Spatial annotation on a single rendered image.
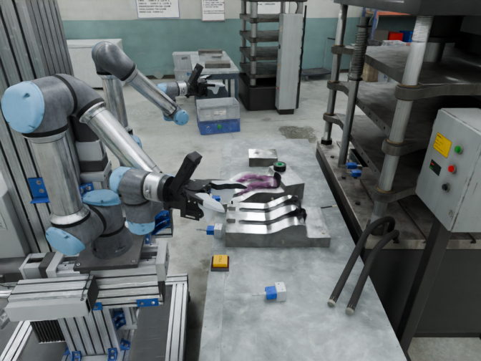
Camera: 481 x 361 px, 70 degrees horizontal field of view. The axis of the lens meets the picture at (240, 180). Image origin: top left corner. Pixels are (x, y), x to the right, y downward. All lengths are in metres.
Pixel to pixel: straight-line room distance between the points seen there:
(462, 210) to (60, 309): 1.48
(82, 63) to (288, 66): 4.29
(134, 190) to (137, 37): 7.82
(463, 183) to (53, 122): 1.34
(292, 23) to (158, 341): 4.82
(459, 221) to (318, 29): 7.95
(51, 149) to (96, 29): 7.78
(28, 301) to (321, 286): 1.10
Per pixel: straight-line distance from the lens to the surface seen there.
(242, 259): 1.62
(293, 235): 1.66
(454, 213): 1.52
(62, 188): 1.12
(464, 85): 1.78
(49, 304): 1.41
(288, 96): 5.97
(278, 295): 1.44
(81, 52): 8.03
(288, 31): 5.77
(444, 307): 2.41
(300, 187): 2.03
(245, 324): 1.38
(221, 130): 5.17
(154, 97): 1.67
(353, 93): 2.35
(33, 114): 1.00
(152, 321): 2.21
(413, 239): 1.96
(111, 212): 1.27
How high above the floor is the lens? 1.89
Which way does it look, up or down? 29 degrees down
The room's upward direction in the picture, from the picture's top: straight up
